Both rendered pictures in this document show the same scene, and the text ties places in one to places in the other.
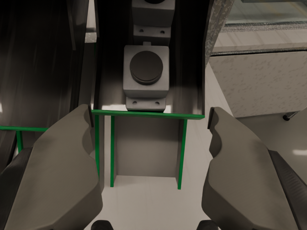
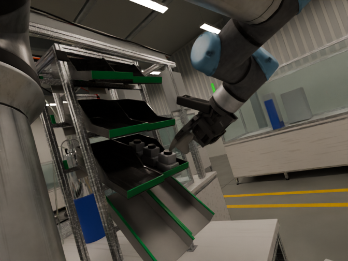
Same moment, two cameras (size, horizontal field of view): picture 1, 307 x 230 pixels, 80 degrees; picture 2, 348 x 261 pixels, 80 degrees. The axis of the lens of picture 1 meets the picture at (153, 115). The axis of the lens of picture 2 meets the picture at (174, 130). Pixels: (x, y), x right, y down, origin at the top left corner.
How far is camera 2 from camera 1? 0.62 m
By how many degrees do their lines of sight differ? 69
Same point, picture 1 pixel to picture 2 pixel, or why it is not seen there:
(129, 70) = (164, 154)
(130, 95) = (169, 161)
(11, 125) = (144, 189)
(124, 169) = not seen: hidden behind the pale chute
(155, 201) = not seen: outside the picture
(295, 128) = not seen: hidden behind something
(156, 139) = (185, 211)
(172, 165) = (202, 217)
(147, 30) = (155, 157)
